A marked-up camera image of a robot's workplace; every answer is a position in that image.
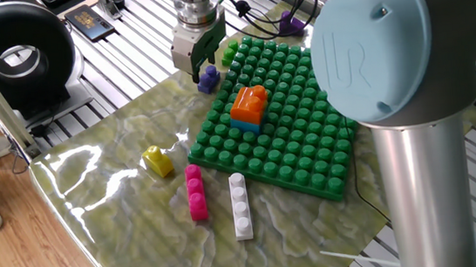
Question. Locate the white four-stud block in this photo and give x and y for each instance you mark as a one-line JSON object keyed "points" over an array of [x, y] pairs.
{"points": [[241, 207]]}

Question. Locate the metal stand post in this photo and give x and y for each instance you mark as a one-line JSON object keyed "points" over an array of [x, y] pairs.
{"points": [[105, 4]]}

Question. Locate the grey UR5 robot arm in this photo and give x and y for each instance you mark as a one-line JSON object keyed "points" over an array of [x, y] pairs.
{"points": [[413, 90]]}

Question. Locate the violet two-stud block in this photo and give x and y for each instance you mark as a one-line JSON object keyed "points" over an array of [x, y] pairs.
{"points": [[207, 81]]}

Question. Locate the light blue four-stud block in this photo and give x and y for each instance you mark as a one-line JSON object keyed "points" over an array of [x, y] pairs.
{"points": [[246, 127]]}

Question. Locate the orange large block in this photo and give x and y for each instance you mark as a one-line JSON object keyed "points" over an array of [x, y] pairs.
{"points": [[248, 106]]}

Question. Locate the green marble pattern mat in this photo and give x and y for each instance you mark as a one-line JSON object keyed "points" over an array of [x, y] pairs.
{"points": [[144, 247]]}

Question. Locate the yellow-green one-stud block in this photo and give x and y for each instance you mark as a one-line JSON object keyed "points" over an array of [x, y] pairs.
{"points": [[158, 163]]}

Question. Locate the dark purple one-stud block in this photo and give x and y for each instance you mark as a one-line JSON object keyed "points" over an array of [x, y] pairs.
{"points": [[291, 25]]}

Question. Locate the white zip tie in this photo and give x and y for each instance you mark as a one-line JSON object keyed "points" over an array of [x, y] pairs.
{"points": [[364, 258]]}

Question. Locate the green studded baseplate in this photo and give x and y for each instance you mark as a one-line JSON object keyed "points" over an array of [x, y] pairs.
{"points": [[300, 145]]}

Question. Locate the black smartphone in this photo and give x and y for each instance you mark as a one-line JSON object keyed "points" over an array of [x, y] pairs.
{"points": [[89, 23]]}

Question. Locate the black round knob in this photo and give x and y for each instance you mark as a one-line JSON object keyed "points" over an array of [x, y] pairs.
{"points": [[118, 0]]}

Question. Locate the silver Schunk gripper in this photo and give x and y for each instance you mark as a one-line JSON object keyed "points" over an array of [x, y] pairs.
{"points": [[188, 50]]}

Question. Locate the light green two-stud block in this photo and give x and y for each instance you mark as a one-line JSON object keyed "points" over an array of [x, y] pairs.
{"points": [[228, 55]]}

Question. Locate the pink three-stud block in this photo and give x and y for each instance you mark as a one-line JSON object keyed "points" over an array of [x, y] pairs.
{"points": [[196, 194]]}

